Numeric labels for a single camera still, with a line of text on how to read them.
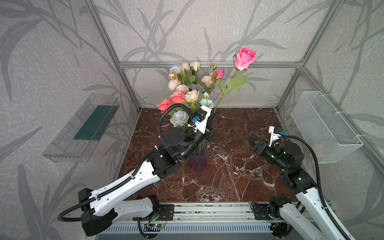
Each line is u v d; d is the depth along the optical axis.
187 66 0.85
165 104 0.65
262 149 0.60
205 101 0.68
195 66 0.85
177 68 0.81
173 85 0.77
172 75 0.76
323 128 0.63
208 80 0.85
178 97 0.66
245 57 0.36
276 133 0.61
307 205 0.48
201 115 0.41
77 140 0.64
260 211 0.73
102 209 0.38
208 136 0.47
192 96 0.68
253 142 0.70
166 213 0.73
